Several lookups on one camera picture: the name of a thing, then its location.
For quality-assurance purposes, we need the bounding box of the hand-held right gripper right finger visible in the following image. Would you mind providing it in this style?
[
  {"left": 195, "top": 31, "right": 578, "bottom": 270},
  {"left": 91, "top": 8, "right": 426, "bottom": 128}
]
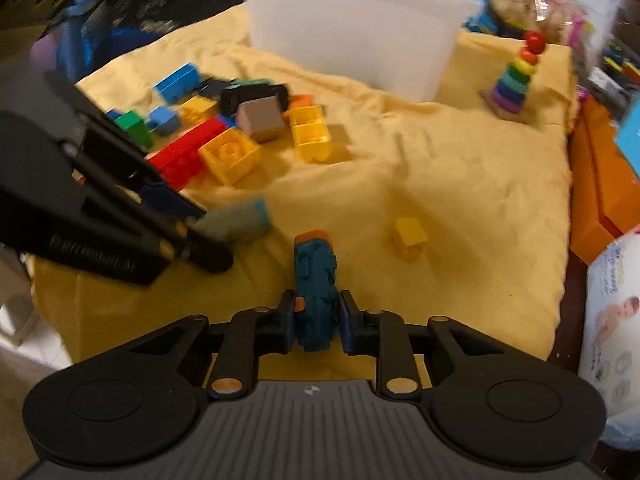
[{"left": 340, "top": 290, "right": 506, "bottom": 397}]

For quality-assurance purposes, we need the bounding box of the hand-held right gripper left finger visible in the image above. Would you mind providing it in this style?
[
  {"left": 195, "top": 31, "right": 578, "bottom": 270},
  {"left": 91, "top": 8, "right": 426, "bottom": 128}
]
[{"left": 120, "top": 290, "right": 299, "bottom": 401}]

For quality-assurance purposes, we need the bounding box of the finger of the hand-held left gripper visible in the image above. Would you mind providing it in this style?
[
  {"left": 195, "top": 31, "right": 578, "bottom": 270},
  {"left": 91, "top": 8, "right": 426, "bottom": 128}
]
[
  {"left": 142, "top": 220, "right": 236, "bottom": 274},
  {"left": 137, "top": 179, "right": 208, "bottom": 223}
]

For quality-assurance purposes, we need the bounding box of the teal and orange toy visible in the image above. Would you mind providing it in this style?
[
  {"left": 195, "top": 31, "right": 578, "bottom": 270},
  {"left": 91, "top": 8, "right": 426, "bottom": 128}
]
[{"left": 292, "top": 230, "right": 339, "bottom": 353}]

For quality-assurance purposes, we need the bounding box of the grey block with teal end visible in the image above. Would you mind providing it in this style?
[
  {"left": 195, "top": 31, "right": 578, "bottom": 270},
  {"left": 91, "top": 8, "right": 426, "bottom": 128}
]
[{"left": 192, "top": 197, "right": 274, "bottom": 246}]

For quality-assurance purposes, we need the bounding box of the red long brick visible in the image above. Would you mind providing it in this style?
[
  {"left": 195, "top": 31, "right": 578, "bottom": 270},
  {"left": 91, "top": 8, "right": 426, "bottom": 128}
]
[{"left": 147, "top": 117, "right": 227, "bottom": 192}]

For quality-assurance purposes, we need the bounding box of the small light blue brick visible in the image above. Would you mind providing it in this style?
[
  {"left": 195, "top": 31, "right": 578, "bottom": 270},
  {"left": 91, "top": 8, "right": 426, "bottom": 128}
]
[{"left": 147, "top": 106, "right": 181, "bottom": 136}]

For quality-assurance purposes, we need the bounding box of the yellow studded brick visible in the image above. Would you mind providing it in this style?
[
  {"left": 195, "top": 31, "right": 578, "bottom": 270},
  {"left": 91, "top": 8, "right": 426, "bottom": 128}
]
[{"left": 179, "top": 96, "right": 221, "bottom": 126}]

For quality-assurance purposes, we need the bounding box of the small yellow block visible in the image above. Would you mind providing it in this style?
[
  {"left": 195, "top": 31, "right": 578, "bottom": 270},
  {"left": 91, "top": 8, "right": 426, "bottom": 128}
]
[{"left": 392, "top": 217, "right": 430, "bottom": 261}]

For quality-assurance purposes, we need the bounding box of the blue studded brick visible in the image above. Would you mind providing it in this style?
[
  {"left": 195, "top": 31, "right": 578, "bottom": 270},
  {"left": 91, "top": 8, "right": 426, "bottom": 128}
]
[{"left": 153, "top": 63, "right": 203, "bottom": 106}]

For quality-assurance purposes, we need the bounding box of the tan wooden cube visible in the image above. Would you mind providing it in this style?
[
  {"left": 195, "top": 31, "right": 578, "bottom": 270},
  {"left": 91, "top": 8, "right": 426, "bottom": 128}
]
[{"left": 236, "top": 96, "right": 285, "bottom": 143}]

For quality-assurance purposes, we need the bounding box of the black toy car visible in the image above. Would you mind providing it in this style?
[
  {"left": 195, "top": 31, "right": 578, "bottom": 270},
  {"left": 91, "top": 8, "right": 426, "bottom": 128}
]
[{"left": 219, "top": 82, "right": 291, "bottom": 118}]

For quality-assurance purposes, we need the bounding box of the yellow hollow brick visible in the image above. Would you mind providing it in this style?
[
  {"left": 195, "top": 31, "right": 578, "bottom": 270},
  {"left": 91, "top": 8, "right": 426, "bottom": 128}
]
[{"left": 288, "top": 105, "right": 335, "bottom": 163}]

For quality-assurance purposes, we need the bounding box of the white plastic bin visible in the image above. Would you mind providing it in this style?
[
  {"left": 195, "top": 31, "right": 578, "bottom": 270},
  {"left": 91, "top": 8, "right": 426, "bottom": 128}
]
[{"left": 227, "top": 0, "right": 483, "bottom": 103}]

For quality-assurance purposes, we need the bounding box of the large yellow square brick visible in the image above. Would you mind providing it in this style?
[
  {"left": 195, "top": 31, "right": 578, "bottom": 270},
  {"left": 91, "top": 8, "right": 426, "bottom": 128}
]
[{"left": 197, "top": 127, "right": 263, "bottom": 186}]

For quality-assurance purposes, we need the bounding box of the green brick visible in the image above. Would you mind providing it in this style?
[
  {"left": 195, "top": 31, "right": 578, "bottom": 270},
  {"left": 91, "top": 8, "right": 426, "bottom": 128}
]
[{"left": 114, "top": 111, "right": 154, "bottom": 149}]

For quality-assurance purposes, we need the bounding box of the yellow cloth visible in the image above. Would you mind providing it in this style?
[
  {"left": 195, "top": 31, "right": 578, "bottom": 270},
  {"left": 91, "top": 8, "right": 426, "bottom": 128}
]
[{"left": 30, "top": 2, "right": 581, "bottom": 386}]

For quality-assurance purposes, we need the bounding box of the dark blue stroller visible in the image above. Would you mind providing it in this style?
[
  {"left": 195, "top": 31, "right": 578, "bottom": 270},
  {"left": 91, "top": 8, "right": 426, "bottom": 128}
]
[{"left": 55, "top": 0, "right": 246, "bottom": 83}]

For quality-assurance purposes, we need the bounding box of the white wipes pack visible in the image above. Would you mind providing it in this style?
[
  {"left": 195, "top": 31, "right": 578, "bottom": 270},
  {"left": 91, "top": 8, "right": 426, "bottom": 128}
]
[{"left": 579, "top": 227, "right": 640, "bottom": 451}]

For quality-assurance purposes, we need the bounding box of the orange box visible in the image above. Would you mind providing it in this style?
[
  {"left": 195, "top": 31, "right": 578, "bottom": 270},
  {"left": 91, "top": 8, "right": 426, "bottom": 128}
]
[{"left": 569, "top": 97, "right": 640, "bottom": 266}]

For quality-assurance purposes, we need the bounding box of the light blue box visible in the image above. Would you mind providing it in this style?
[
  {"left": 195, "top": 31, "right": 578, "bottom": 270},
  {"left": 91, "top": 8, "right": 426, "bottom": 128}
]
[{"left": 615, "top": 107, "right": 640, "bottom": 177}]

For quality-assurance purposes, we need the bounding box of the blue striped helmet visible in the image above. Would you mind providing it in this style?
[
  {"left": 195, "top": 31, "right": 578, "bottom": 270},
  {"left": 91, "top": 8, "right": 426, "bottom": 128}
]
[{"left": 465, "top": 0, "right": 501, "bottom": 36}]

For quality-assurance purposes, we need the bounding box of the clear snack bag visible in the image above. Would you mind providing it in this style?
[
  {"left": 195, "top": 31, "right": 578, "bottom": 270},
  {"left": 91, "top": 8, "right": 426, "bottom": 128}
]
[{"left": 487, "top": 0, "right": 587, "bottom": 47}]

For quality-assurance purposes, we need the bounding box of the clear plastic storage box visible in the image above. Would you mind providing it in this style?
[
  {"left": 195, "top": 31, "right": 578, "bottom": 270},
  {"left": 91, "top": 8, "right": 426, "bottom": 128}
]
[{"left": 585, "top": 0, "right": 640, "bottom": 106}]

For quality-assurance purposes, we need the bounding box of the rainbow ring stacking toy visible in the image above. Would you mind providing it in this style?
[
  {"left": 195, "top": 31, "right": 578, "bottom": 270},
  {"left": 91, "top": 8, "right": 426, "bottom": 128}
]
[{"left": 479, "top": 31, "right": 547, "bottom": 123}]

